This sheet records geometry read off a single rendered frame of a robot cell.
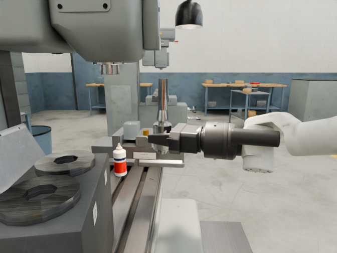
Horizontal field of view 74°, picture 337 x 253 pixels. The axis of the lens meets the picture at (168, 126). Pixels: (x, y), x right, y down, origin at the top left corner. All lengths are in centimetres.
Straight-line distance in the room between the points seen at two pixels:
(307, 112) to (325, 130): 443
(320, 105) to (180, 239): 452
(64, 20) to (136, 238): 47
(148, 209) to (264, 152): 31
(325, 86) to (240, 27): 335
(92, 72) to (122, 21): 701
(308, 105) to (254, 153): 437
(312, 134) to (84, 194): 38
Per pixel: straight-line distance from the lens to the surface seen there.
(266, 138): 49
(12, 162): 83
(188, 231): 71
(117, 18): 51
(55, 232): 27
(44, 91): 830
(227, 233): 87
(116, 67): 59
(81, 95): 771
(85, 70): 759
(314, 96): 489
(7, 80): 88
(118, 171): 76
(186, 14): 61
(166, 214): 77
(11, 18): 57
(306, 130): 47
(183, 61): 709
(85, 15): 53
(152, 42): 57
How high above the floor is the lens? 129
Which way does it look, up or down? 14 degrees down
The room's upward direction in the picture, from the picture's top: straight up
